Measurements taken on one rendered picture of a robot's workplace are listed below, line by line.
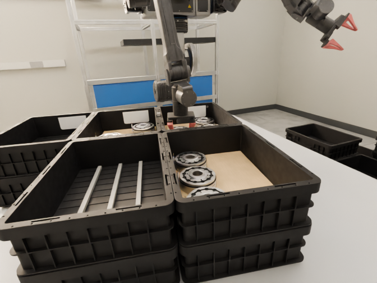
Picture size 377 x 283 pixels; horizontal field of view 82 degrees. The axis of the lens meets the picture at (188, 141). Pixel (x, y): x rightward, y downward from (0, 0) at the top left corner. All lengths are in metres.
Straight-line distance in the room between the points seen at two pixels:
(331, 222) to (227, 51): 3.68
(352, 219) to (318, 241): 0.16
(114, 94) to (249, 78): 2.66
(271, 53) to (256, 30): 0.55
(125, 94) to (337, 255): 2.55
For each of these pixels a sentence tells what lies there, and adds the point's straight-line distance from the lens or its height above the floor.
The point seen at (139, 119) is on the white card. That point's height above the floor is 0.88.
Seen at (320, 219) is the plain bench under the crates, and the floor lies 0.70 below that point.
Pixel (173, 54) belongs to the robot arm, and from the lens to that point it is 0.78.
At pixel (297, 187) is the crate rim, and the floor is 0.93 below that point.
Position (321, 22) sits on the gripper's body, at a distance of 1.20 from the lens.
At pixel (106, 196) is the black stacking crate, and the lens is 0.65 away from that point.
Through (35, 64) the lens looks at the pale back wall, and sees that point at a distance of 3.70.
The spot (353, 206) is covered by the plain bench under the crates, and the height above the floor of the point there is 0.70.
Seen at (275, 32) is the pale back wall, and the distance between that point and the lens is 4.78.
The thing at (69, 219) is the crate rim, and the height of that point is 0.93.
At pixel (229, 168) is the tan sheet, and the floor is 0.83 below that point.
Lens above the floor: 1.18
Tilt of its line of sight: 22 degrees down
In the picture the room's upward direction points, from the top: 3 degrees counter-clockwise
